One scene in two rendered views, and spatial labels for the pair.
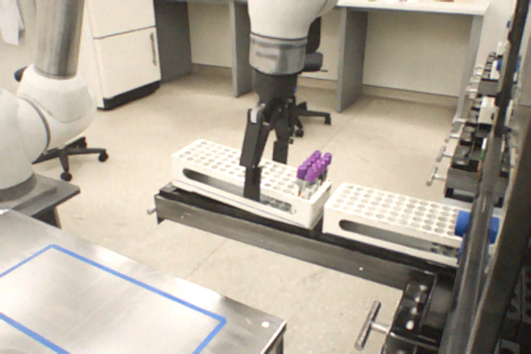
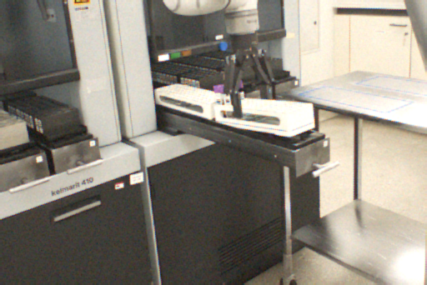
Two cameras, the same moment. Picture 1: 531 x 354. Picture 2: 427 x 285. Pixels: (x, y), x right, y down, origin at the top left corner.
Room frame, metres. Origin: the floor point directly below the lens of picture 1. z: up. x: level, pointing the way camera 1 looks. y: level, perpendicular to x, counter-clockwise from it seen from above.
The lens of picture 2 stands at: (2.03, 0.49, 1.26)
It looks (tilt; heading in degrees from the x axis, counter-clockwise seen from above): 17 degrees down; 203
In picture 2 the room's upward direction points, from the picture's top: 4 degrees counter-clockwise
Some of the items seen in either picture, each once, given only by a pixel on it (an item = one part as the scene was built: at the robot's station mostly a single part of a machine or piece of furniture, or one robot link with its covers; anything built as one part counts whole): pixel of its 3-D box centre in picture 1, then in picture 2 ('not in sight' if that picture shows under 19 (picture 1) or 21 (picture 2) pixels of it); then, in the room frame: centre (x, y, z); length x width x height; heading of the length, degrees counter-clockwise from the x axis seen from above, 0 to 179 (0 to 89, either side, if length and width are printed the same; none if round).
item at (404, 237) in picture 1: (416, 229); (193, 102); (0.63, -0.24, 0.83); 0.30 x 0.10 x 0.06; 63
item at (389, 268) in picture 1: (314, 230); (230, 128); (0.71, -0.08, 0.78); 0.73 x 0.14 x 0.09; 63
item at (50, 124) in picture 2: not in sight; (60, 122); (0.94, -0.50, 0.85); 0.12 x 0.02 x 0.06; 153
